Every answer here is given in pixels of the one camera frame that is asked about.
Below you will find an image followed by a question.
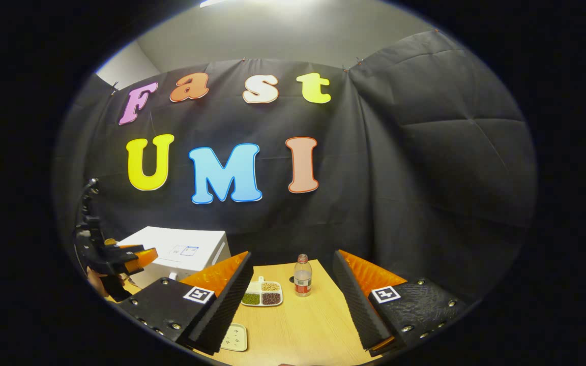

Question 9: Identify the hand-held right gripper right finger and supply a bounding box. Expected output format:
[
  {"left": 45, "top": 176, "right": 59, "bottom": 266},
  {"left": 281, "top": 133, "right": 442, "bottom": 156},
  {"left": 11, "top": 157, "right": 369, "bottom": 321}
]
[{"left": 332, "top": 249, "right": 469, "bottom": 357}]

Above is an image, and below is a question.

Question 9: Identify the white microwave oven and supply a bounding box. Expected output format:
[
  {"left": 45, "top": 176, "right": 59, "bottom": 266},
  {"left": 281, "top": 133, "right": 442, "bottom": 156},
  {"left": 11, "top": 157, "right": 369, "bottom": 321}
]
[{"left": 116, "top": 226, "right": 231, "bottom": 289}]

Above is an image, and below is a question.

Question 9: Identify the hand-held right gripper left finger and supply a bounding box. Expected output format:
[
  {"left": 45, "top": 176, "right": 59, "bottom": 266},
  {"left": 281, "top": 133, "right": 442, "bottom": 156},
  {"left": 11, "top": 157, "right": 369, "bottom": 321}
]
[{"left": 118, "top": 251, "right": 254, "bottom": 355}]

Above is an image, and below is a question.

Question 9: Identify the white divided dish with beans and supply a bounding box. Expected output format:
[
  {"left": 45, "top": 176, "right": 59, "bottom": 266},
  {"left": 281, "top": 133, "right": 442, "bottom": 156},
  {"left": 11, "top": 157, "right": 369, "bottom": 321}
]
[{"left": 241, "top": 276, "right": 283, "bottom": 307}]

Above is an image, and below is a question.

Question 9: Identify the white rectangular tray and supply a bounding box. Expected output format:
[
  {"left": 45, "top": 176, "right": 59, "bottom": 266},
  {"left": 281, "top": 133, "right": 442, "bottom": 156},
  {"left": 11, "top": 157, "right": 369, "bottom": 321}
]
[{"left": 220, "top": 323, "right": 248, "bottom": 352}]

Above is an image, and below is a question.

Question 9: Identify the red label plastic bottle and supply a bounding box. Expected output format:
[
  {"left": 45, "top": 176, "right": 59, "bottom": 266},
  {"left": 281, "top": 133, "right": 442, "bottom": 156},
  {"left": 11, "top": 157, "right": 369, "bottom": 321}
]
[{"left": 294, "top": 254, "right": 313, "bottom": 297}]

